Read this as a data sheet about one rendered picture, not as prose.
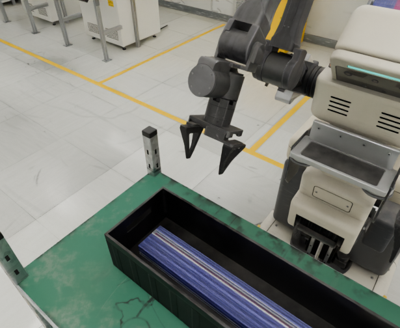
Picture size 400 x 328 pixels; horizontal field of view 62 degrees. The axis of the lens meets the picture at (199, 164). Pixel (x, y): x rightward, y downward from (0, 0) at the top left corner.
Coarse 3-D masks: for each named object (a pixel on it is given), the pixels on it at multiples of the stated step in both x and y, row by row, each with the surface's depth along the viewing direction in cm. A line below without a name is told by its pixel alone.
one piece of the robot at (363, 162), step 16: (320, 128) 89; (336, 128) 86; (304, 144) 91; (320, 144) 91; (336, 144) 89; (352, 144) 86; (368, 144) 83; (384, 144) 81; (288, 160) 93; (304, 160) 87; (320, 160) 86; (336, 160) 86; (352, 160) 86; (368, 160) 85; (384, 160) 83; (288, 176) 99; (336, 176) 83; (352, 176) 81; (368, 176) 82; (384, 176) 81; (368, 192) 82; (384, 192) 77
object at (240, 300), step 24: (144, 240) 73; (168, 240) 73; (168, 264) 68; (192, 264) 68; (216, 264) 68; (192, 288) 65; (216, 288) 64; (240, 288) 64; (240, 312) 61; (264, 312) 61; (288, 312) 61
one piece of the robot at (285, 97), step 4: (308, 56) 91; (304, 60) 92; (276, 92) 96; (280, 92) 95; (284, 92) 94; (288, 92) 94; (292, 92) 93; (276, 96) 96; (280, 96) 95; (284, 96) 94; (288, 96) 94; (280, 100) 96; (284, 100) 95; (288, 100) 94; (292, 100) 95
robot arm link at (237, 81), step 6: (234, 72) 63; (234, 78) 63; (240, 78) 64; (234, 84) 64; (240, 84) 64; (228, 90) 64; (234, 90) 64; (240, 90) 66; (222, 96) 64; (228, 96) 64; (234, 96) 65
